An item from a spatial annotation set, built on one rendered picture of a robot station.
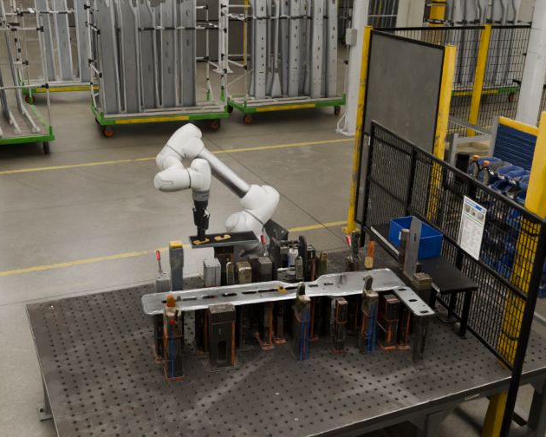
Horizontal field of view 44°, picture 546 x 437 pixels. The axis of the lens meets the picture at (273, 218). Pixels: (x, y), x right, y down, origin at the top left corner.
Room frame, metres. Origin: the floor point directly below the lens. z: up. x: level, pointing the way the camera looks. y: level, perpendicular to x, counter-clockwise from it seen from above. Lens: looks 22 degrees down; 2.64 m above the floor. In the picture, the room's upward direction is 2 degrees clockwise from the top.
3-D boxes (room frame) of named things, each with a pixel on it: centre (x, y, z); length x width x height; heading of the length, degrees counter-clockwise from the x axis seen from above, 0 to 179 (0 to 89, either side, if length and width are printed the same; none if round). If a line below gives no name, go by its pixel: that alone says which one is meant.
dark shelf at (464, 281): (3.56, -0.85, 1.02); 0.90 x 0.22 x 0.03; 17
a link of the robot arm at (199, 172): (3.30, 0.39, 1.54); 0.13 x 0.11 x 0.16; 118
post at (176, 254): (3.27, 0.51, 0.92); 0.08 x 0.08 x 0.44; 17
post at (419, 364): (2.92, -0.76, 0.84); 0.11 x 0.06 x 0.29; 17
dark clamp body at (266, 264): (3.28, 0.03, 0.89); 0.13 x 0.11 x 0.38; 17
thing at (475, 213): (3.31, -1.06, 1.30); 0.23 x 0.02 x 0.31; 17
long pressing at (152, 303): (3.09, -0.04, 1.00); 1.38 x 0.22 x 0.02; 107
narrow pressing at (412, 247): (3.30, -0.76, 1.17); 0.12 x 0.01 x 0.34; 17
